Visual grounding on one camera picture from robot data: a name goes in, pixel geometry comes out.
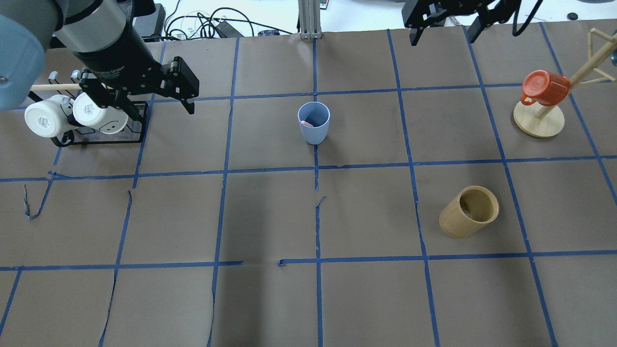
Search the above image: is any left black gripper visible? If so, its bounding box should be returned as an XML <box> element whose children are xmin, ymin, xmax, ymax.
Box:
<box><xmin>75</xmin><ymin>24</ymin><xmax>200</xmax><ymax>116</ymax></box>

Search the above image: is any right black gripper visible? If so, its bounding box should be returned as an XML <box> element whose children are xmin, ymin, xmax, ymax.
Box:
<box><xmin>403</xmin><ymin>0</ymin><xmax>521</xmax><ymax>46</ymax></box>

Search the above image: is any light blue cup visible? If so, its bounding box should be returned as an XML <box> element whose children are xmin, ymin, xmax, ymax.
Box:
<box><xmin>297</xmin><ymin>101</ymin><xmax>331</xmax><ymax>145</ymax></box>

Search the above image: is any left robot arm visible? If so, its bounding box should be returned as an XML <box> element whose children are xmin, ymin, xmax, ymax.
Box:
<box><xmin>0</xmin><ymin>0</ymin><xmax>199</xmax><ymax>119</ymax></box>

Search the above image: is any orange cup on stand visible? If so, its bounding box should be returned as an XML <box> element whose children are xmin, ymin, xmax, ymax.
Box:
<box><xmin>520</xmin><ymin>70</ymin><xmax>571</xmax><ymax>107</ymax></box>

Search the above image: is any white mug far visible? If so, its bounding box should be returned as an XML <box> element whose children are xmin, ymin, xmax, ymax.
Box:
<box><xmin>72</xmin><ymin>93</ymin><xmax>129</xmax><ymax>134</ymax></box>

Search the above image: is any round wooden mug stand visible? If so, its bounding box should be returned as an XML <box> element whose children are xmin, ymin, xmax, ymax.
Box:
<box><xmin>513</xmin><ymin>28</ymin><xmax>617</xmax><ymax>138</ymax></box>

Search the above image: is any bamboo cylinder holder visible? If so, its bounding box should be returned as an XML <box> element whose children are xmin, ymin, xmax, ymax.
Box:
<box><xmin>438</xmin><ymin>186</ymin><xmax>500</xmax><ymax>239</ymax></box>

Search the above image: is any black wire mug rack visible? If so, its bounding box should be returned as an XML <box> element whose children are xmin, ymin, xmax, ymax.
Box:
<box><xmin>24</xmin><ymin>69</ymin><xmax>148</xmax><ymax>147</ymax></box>

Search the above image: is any aluminium frame post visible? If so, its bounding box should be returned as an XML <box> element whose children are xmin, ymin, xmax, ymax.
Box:
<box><xmin>297</xmin><ymin>0</ymin><xmax>322</xmax><ymax>40</ymax></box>

